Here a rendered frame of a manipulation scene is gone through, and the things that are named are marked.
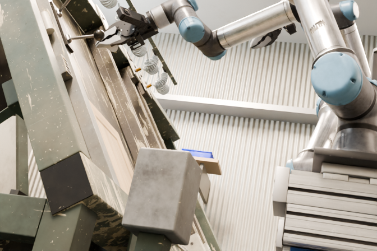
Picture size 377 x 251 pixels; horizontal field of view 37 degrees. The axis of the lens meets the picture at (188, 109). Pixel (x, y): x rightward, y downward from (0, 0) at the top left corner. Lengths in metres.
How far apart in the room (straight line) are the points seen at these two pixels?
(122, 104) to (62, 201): 1.13
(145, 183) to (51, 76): 0.40
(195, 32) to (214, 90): 4.29
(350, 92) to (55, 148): 0.70
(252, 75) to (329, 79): 4.76
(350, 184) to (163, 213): 0.47
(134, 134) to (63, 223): 1.06
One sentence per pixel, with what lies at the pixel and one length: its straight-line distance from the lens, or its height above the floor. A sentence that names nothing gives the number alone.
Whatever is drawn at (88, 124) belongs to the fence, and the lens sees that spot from 1.65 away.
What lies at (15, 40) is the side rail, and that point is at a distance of 1.58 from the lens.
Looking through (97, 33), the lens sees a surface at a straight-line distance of 1.88.
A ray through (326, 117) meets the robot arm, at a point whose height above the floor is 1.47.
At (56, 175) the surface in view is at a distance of 1.32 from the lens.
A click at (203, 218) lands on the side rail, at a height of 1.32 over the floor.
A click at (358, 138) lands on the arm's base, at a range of 1.46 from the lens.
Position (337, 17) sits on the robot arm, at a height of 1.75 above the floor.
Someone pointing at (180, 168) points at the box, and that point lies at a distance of 1.22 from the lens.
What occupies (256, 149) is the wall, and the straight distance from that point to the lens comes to 5.76.
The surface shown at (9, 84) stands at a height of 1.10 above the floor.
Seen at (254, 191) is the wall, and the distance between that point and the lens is 5.62.
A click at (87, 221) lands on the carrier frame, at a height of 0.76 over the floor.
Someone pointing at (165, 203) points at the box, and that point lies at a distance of 1.20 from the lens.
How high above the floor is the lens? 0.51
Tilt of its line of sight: 24 degrees up
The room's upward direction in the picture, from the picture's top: 12 degrees clockwise
